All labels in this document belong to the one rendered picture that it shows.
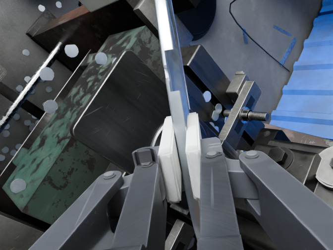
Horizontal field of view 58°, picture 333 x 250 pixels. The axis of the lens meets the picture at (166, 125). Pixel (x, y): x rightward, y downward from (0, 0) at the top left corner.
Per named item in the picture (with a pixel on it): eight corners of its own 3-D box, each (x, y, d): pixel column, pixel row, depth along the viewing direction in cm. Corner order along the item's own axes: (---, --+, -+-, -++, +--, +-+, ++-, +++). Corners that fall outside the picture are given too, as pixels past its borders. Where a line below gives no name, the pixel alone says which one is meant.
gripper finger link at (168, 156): (181, 203, 16) (167, 205, 16) (181, 152, 23) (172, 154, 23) (171, 152, 15) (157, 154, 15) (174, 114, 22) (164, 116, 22)
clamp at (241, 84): (202, 135, 62) (244, 142, 54) (236, 71, 67) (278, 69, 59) (217, 149, 65) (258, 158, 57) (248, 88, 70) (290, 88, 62)
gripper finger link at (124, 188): (164, 211, 14) (104, 219, 15) (168, 165, 19) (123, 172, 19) (158, 183, 14) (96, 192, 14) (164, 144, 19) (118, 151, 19)
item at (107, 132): (36, 123, 46) (70, 134, 36) (86, 53, 50) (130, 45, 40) (143, 191, 61) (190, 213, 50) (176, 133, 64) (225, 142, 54)
